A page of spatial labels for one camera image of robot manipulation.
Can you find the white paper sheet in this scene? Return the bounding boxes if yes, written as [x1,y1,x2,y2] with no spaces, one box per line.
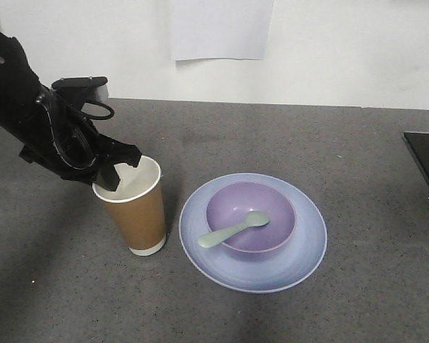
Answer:
[169,0,274,61]

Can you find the purple plastic bowl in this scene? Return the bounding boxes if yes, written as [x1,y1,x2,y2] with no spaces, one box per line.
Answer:
[205,182,297,254]

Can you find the mint green plastic spoon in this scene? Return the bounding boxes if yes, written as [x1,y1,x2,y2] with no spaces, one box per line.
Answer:
[197,211,270,249]

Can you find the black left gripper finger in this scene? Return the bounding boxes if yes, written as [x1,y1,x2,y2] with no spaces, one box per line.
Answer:
[92,164,120,192]
[99,134,142,167]

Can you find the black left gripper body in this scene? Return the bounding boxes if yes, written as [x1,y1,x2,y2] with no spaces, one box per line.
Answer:
[19,89,111,184]

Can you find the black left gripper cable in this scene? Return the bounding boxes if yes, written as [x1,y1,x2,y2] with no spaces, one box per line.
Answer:
[35,91,115,171]

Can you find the light blue plate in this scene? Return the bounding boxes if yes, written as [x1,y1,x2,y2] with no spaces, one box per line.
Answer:
[179,173,327,294]

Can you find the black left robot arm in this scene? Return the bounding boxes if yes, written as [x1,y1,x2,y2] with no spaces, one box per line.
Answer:
[0,32,142,192]

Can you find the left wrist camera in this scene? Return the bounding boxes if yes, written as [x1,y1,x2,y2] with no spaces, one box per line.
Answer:
[51,76,109,108]

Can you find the brown paper cup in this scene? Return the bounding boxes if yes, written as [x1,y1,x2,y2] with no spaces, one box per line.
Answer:
[92,156,167,257]

